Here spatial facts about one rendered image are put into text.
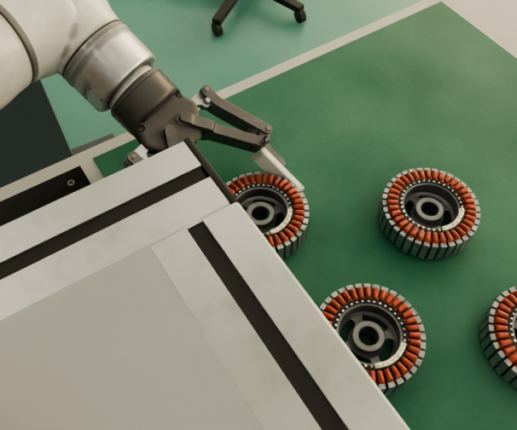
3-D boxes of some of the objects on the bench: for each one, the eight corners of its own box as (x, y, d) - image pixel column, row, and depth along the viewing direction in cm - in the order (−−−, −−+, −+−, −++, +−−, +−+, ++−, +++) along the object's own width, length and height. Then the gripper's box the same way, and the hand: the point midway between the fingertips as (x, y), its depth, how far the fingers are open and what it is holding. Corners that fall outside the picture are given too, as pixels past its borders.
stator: (194, 234, 67) (191, 217, 64) (250, 173, 72) (250, 154, 69) (271, 283, 63) (272, 268, 60) (324, 216, 68) (328, 199, 65)
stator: (358, 221, 68) (363, 203, 65) (413, 169, 72) (421, 150, 69) (436, 279, 63) (444, 264, 60) (490, 220, 68) (501, 202, 65)
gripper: (188, 48, 72) (308, 171, 75) (50, 165, 61) (196, 303, 64) (207, 15, 65) (338, 153, 68) (56, 141, 55) (218, 296, 58)
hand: (258, 215), depth 66 cm, fingers closed on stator, 11 cm apart
